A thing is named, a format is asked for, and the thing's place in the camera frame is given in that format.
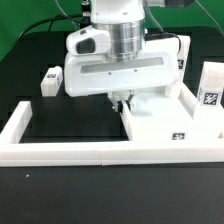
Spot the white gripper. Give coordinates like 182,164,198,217
64,39,179,112

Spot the white desk tabletop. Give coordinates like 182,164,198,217
120,84,224,143

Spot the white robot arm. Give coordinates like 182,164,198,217
64,0,195,108

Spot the black cable connector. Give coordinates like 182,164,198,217
80,0,91,28

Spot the black cable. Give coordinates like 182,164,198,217
18,13,84,41

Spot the grey thin cable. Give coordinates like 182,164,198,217
54,0,79,32

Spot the white U-shaped obstacle frame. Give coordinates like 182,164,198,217
0,101,224,167

